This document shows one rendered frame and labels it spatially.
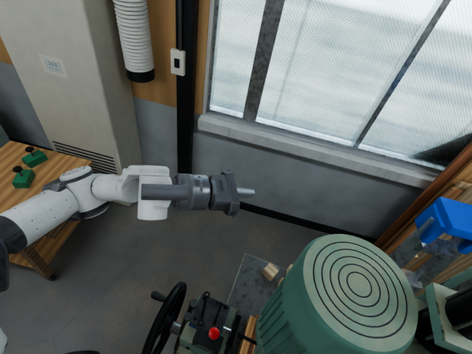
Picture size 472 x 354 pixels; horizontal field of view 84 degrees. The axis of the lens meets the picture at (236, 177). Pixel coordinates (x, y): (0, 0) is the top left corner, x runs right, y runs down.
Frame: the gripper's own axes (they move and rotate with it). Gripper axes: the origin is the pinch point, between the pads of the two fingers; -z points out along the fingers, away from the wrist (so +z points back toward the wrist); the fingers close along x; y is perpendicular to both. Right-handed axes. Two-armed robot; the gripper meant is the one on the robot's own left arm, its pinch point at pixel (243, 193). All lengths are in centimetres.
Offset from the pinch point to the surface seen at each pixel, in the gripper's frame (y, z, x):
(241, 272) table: -38.5, -14.2, 12.2
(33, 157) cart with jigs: -110, 76, -84
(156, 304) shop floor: -137, 2, 6
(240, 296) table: -37.5, -11.3, 20.6
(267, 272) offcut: -32.9, -21.5, 14.7
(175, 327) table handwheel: -49, 10, 26
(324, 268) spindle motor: 23.3, 3.2, 25.6
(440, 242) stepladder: -11, -96, 15
